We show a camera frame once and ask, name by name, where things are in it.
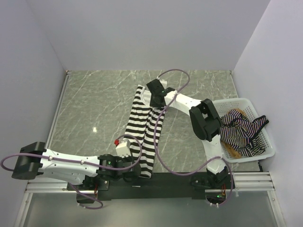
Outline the black white striped tank top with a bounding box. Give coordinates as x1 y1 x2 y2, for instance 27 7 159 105
125 85 165 178

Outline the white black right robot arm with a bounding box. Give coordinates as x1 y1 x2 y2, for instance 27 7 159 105
147 79 232 189

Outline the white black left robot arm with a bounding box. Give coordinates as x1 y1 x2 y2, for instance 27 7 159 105
12 142 141 190

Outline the purple striped tank top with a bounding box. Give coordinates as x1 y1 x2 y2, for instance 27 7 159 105
227 115 269 157

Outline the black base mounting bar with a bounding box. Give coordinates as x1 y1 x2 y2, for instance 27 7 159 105
66 172 232 204

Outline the white plastic laundry basket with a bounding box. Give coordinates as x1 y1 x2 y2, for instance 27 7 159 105
214 98 275 163

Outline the orange garment in basket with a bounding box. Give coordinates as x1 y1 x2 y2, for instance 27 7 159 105
221 108 246 159

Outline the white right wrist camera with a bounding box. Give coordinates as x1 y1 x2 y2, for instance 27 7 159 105
157 78 168 89

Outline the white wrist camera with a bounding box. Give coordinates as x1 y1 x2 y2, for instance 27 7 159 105
157 78 168 89
114 139 131 158

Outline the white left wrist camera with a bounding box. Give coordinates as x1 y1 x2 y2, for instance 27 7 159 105
114 139 131 158

